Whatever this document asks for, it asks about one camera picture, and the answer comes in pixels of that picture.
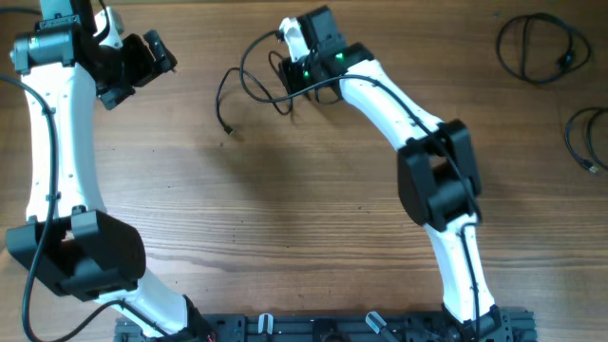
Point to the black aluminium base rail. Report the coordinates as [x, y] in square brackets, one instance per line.
[500, 326]

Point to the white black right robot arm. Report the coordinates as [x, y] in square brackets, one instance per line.
[438, 180]

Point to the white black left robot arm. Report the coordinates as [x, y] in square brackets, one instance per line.
[75, 57]

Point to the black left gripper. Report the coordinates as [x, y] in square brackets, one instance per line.
[147, 70]

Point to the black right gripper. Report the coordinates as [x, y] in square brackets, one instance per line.
[287, 67]

